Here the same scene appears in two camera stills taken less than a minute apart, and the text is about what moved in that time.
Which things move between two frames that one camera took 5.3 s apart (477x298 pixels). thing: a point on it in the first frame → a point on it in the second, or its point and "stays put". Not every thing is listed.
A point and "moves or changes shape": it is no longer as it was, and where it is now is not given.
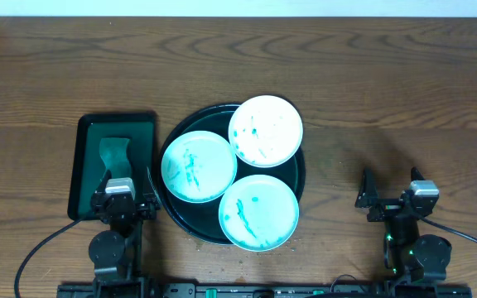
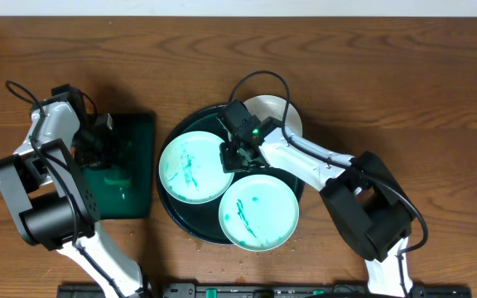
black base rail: x=167 y=290 stays put
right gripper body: x=386 y=209 → x=233 y=161
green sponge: x=113 y=151 moves or changes shape
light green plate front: x=258 y=213 stays put
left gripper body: x=142 y=205 → x=93 y=150
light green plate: x=199 y=166 stays put
